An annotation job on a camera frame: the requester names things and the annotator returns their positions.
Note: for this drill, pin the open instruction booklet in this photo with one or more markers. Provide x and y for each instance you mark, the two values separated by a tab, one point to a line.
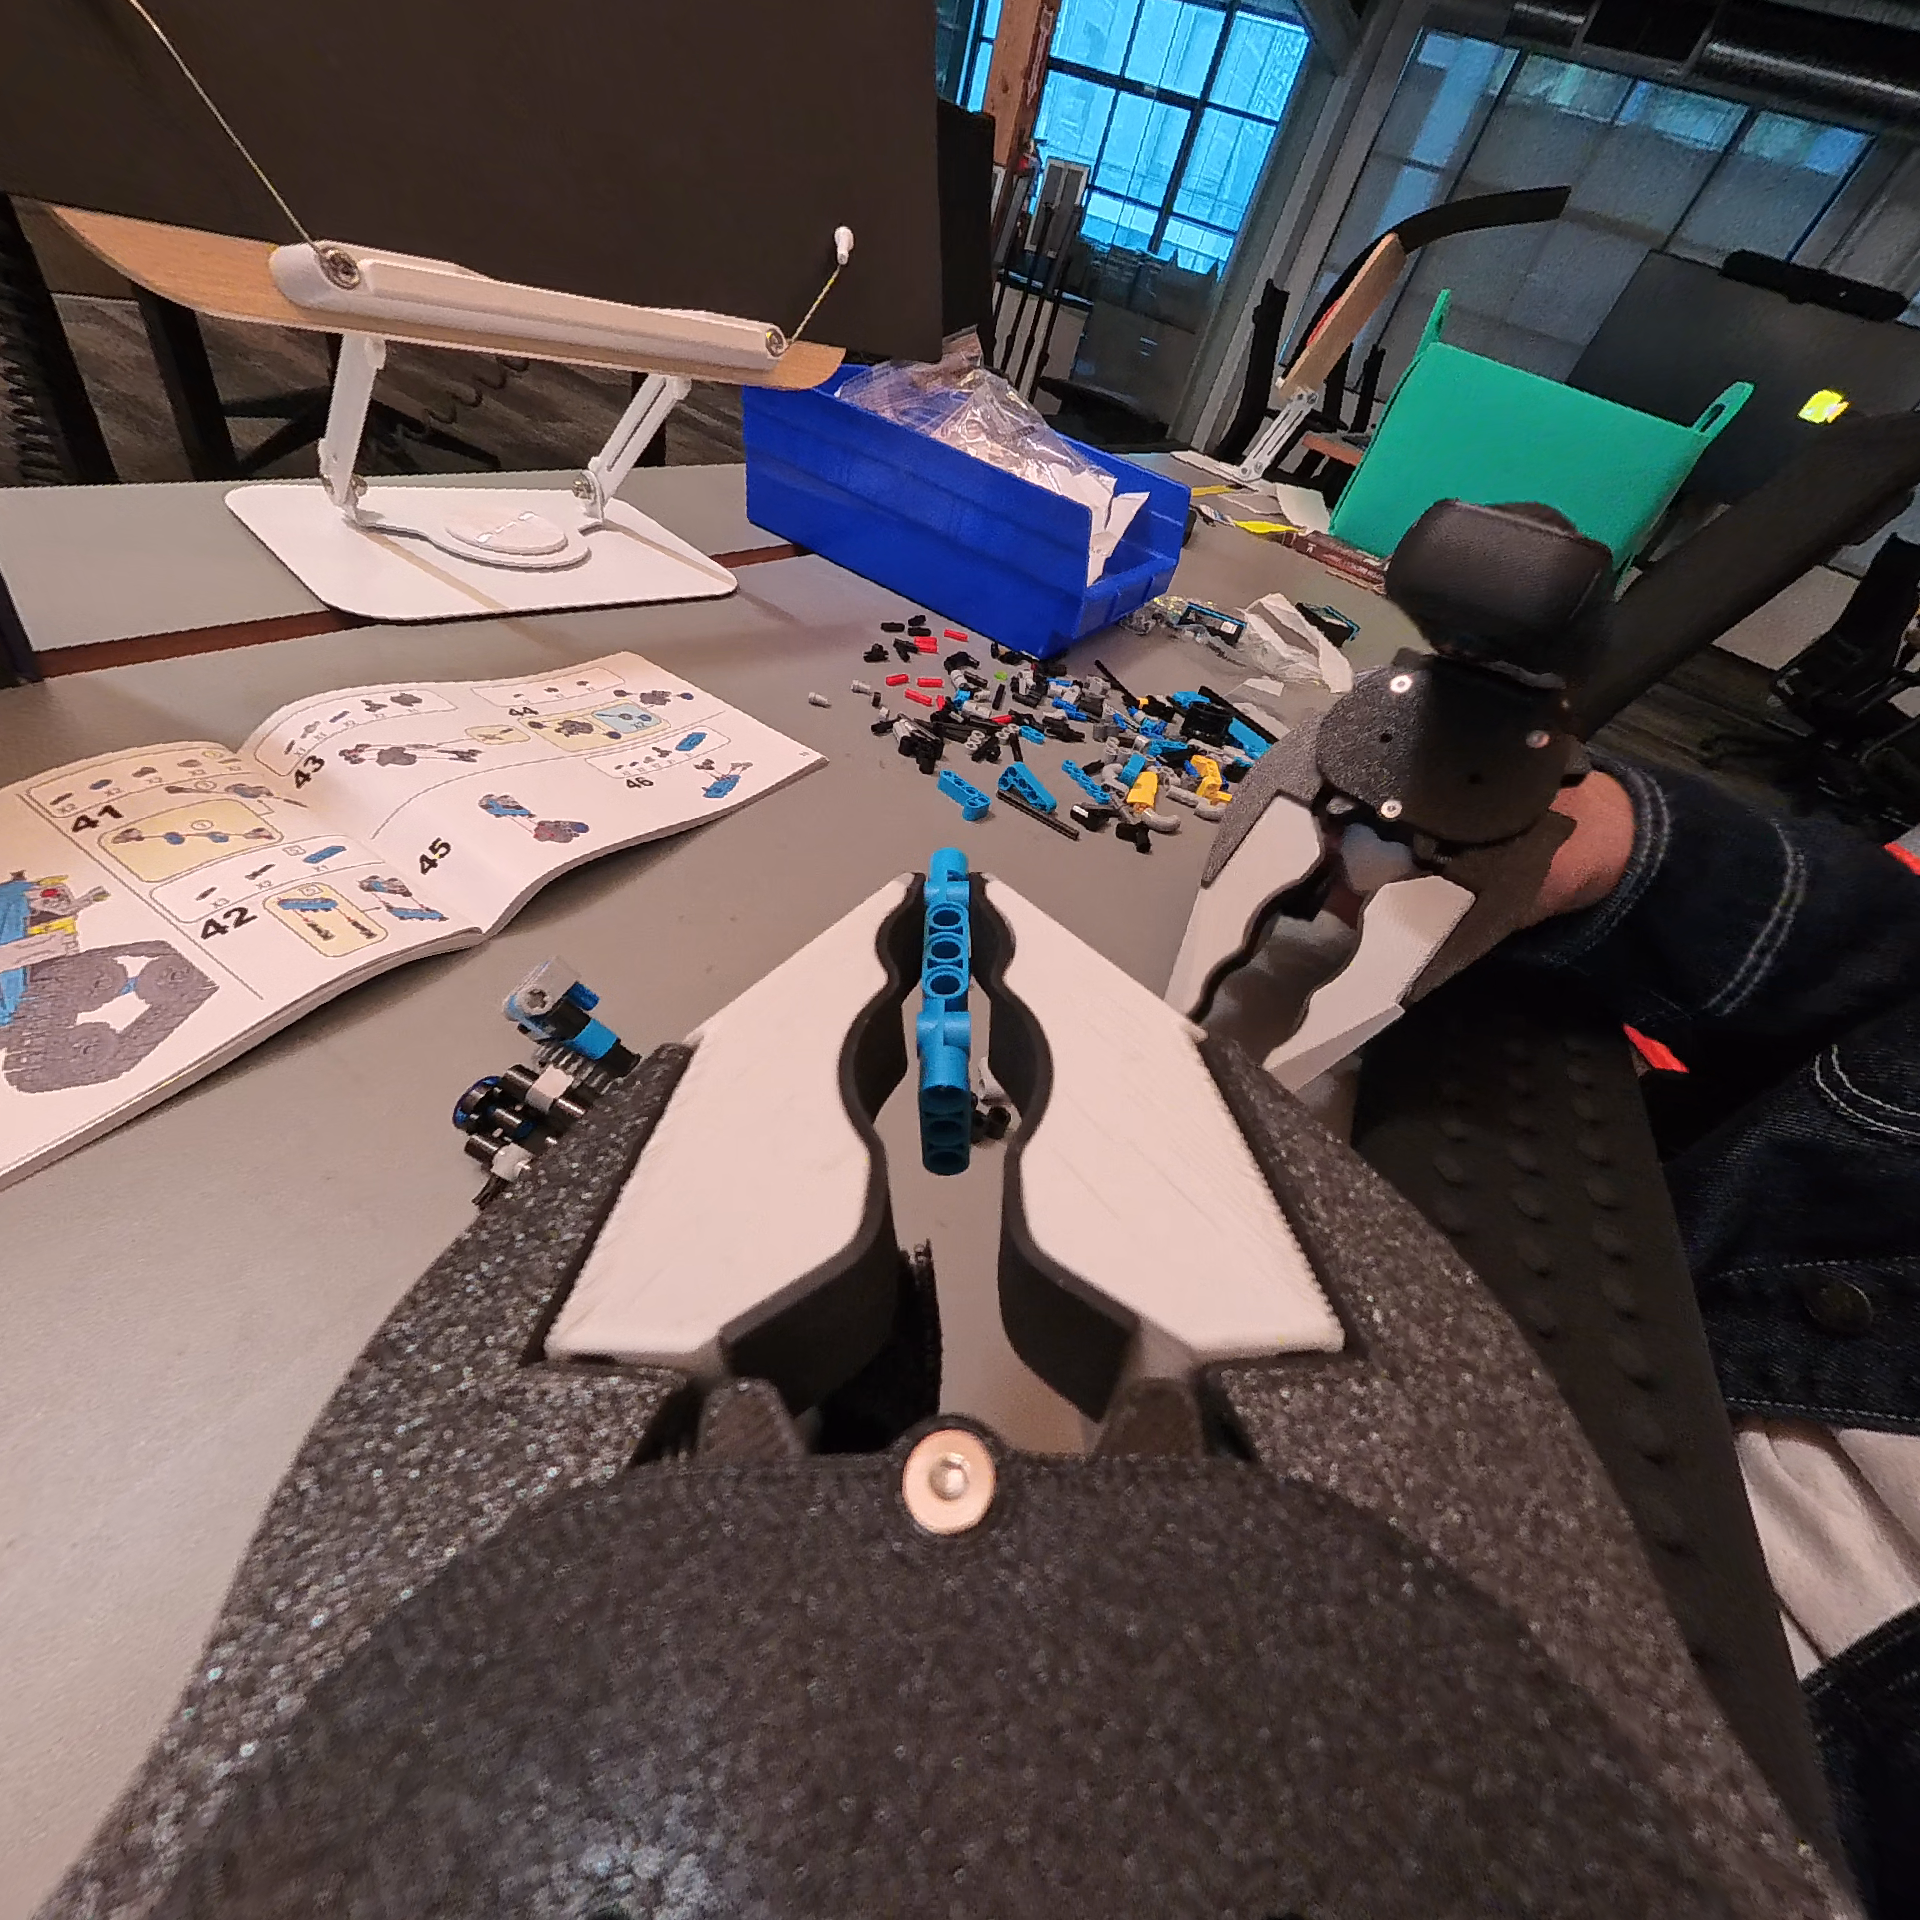
374	842

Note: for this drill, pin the blue plastic bin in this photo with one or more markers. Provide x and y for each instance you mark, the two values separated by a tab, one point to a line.
899	512

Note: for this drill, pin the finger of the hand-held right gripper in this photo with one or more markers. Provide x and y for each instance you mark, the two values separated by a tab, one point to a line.
1245	884
1397	960

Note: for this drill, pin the white stand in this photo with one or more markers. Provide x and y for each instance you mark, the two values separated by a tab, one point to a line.
632	569

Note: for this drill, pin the pile of small brick parts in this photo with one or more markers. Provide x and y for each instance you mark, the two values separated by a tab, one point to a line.
1140	784

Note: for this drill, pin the black office chair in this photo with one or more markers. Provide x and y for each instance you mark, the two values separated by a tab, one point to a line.
1844	690

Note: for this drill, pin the person's right forearm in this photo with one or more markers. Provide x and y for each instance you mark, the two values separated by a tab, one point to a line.
1755	928

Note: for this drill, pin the paned window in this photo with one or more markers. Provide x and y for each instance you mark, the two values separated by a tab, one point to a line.
1172	120

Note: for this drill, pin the wood-edged dark board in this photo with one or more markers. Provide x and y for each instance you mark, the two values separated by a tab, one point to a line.
526	120

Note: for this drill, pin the person's white shirt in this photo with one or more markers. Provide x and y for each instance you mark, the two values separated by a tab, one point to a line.
1844	1529

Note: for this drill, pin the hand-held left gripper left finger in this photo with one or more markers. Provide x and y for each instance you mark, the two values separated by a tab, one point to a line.
718	1185

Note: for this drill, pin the small curved wooden board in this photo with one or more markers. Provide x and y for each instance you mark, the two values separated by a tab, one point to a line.
1359	317

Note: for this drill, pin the blue beam brick assembly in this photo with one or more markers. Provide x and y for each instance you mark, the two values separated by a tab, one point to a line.
578	1033

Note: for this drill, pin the clear bags in bin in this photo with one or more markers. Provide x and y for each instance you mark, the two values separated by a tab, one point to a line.
976	420

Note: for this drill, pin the person's denim clothing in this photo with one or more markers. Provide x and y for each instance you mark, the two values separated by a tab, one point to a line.
1802	1201

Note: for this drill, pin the green plastic box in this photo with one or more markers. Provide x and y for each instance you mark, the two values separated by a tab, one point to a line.
1502	451

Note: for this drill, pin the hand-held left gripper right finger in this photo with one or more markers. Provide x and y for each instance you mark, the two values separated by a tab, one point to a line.
1172	1185

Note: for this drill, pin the black brick assembly blue wheels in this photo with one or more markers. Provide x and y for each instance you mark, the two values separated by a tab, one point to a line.
518	1103

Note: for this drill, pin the dark monitor screen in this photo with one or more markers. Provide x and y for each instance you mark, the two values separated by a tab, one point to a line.
1678	345

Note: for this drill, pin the blue angled beam brick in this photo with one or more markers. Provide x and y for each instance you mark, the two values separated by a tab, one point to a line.
947	1052

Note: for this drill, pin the dark dimpled seat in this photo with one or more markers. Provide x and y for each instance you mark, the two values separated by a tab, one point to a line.
1502	1170

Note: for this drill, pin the crumpled white wrapper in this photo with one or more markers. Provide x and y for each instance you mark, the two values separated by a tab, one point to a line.
1292	638

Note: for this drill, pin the person's right hand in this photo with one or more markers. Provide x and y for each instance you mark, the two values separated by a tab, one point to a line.
1596	848

